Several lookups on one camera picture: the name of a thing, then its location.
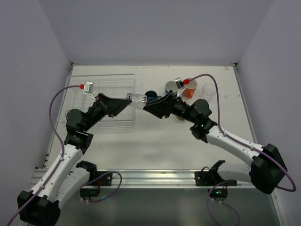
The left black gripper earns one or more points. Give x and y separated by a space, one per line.
104 105

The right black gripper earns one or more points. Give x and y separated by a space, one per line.
168 106

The dark blue squat mug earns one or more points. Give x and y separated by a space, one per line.
152 96

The light blue floral mug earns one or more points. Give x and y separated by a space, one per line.
171 86

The orange mug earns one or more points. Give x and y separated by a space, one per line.
190 88

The clear glass with sticker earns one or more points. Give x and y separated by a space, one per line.
209 91

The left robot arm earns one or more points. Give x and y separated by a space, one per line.
42 205

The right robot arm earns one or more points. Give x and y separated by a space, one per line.
265 165

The white wire dish rack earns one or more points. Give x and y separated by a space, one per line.
112 86

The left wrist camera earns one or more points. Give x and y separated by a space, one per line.
88 89

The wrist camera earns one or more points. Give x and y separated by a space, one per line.
180 87
88 89

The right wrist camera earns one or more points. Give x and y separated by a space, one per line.
180 87

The aluminium mounting rail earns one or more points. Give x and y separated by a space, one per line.
156 179

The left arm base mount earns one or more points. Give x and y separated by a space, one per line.
96 182

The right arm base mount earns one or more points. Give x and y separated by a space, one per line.
209 177

